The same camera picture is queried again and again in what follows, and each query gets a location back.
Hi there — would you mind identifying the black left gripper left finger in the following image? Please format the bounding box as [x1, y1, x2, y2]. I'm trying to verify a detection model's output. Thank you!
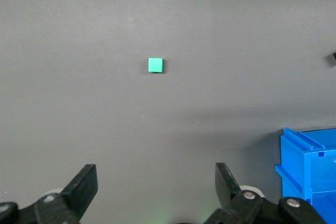
[0, 164, 99, 224]

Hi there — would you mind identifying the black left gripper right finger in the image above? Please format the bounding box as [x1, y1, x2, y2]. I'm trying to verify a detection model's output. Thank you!
[203, 162, 327, 224]

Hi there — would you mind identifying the small green cube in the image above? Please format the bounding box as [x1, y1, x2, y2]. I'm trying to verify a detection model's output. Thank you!
[147, 57, 164, 73]

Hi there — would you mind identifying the blue plastic storage bin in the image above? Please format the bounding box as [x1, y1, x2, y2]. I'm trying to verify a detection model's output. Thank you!
[275, 127, 336, 224]

